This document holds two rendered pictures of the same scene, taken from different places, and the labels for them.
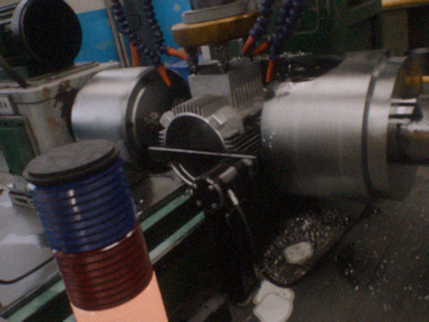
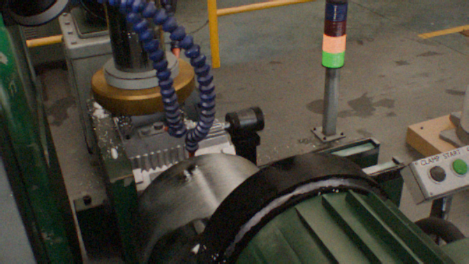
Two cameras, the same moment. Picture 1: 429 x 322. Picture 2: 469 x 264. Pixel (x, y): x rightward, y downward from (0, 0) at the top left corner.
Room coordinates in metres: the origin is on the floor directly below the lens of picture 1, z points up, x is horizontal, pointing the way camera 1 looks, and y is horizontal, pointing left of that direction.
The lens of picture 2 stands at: (1.52, 0.45, 1.60)
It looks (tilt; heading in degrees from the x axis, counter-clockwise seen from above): 31 degrees down; 209
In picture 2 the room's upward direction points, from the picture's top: 3 degrees counter-clockwise
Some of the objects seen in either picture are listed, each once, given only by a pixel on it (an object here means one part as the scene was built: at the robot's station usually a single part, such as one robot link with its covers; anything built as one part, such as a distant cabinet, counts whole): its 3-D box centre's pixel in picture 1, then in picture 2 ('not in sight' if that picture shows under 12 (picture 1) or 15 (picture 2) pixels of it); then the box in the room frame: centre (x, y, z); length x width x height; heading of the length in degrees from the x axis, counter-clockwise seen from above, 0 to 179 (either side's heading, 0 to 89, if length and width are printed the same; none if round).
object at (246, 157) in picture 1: (200, 157); not in sight; (0.76, 0.01, 1.01); 0.26 x 0.04 x 0.03; 49
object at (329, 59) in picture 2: not in sight; (333, 56); (0.26, 0.08, 1.05); 0.06 x 0.06 x 0.04
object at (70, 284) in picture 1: (103, 256); (335, 26); (0.26, 0.08, 1.14); 0.06 x 0.06 x 0.04
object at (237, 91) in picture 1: (226, 85); (152, 139); (0.89, -0.07, 1.11); 0.12 x 0.11 x 0.07; 139
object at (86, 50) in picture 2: not in sight; (123, 75); (0.47, -0.50, 0.99); 0.35 x 0.31 x 0.37; 49
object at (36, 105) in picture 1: (62, 134); not in sight; (1.25, 0.40, 0.99); 0.35 x 0.31 x 0.37; 49
